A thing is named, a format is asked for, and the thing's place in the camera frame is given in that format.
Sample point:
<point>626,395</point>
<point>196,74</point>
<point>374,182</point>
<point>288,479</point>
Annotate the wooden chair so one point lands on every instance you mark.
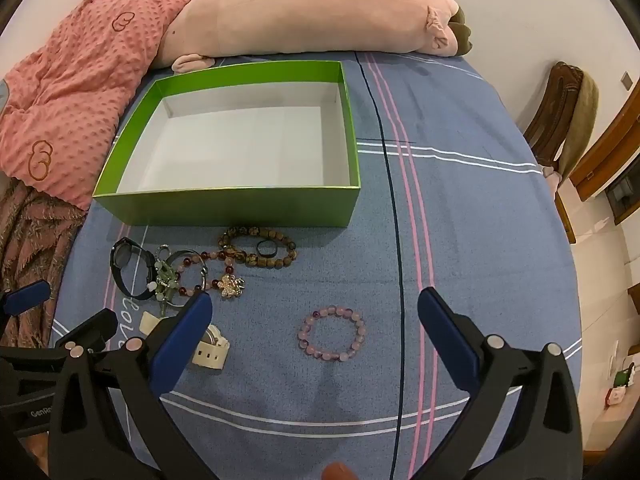
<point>550,110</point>

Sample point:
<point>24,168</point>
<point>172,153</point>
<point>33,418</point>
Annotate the brown fuzzy blanket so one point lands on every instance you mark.
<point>30,240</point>

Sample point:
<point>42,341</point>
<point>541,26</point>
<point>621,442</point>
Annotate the green bead charm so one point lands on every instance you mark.
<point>165,277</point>

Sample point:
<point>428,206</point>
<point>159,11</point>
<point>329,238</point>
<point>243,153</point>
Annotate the person's left hand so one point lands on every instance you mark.
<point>36,452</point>

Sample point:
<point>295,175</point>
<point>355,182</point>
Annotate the olive cloth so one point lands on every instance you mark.
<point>582,120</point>

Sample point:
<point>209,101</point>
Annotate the cream wrist watch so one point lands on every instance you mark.
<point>212,355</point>

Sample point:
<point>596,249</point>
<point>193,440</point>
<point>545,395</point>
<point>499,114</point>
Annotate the person's right hand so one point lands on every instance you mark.
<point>340,472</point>

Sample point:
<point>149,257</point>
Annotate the blue striped bed sheet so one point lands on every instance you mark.
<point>475,220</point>

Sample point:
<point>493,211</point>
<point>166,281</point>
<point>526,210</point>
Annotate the blue plush toy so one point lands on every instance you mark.
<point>3,95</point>

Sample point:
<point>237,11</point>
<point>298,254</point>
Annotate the pink plush pillow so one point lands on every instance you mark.
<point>310,10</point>

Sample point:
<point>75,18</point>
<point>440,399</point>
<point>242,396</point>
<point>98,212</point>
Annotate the black wrist watch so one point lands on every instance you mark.
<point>120,260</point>

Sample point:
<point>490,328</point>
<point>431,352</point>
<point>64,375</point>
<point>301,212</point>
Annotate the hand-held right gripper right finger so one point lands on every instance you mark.
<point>450,345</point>

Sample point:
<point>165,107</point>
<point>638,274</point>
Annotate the silver bangle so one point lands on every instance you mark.
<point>186,251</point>

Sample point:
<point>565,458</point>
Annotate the wooden cabinet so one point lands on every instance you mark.
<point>615,145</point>

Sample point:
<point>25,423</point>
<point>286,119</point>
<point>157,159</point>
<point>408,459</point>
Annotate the green cardboard box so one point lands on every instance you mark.
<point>225,207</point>

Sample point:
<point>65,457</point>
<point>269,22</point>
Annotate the grey wall switch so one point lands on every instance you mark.
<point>626,81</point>

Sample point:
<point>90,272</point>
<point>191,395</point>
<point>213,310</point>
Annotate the pink dotted blanket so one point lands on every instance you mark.
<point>75,85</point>

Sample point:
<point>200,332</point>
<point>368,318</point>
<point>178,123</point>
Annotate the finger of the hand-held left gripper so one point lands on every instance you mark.
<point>90,330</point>
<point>30,297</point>

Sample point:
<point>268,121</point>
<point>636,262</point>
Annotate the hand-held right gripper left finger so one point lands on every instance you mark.
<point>182,347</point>

